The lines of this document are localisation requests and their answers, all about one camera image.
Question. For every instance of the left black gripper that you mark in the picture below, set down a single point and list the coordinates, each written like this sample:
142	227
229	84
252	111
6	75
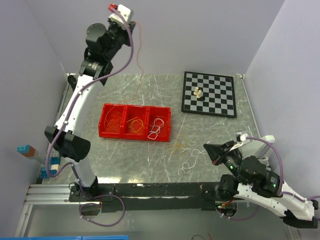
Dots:
123	31

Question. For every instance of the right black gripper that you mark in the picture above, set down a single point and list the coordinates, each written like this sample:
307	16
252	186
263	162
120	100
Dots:
216	152

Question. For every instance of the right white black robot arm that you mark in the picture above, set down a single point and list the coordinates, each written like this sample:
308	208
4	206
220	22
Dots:
251	180

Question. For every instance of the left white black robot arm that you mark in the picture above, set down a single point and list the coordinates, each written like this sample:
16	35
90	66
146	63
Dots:
65	136

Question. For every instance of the white grey stand device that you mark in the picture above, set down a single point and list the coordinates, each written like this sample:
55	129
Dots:
259	149

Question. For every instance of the cream chess piece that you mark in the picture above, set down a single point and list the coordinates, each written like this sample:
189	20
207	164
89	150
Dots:
199	94
196	91

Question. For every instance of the black grey chessboard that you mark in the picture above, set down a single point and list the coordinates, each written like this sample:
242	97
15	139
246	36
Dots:
218	90

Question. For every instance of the black microphone orange end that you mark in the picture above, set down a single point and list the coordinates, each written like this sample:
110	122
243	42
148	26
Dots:
72	81

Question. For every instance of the red three-compartment tray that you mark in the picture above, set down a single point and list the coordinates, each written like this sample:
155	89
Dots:
135	122

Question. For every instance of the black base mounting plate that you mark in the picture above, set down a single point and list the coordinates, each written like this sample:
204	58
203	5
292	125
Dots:
112	197

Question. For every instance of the blue plastic bin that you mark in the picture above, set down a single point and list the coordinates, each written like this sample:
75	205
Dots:
108	237

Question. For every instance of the blue white toy blocks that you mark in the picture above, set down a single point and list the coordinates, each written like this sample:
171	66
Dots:
54	166

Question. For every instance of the blue brown toy block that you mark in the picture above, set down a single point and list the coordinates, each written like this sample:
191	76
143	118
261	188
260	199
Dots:
27	151

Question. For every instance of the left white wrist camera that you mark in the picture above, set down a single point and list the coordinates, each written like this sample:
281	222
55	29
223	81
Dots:
124	11

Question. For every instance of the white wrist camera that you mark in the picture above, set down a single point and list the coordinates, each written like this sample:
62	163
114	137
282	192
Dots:
241	140
124	11

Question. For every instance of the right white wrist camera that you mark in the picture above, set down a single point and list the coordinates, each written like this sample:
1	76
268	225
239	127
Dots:
241	140

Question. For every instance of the aluminium rail frame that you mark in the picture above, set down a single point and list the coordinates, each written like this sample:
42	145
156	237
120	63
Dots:
54	194

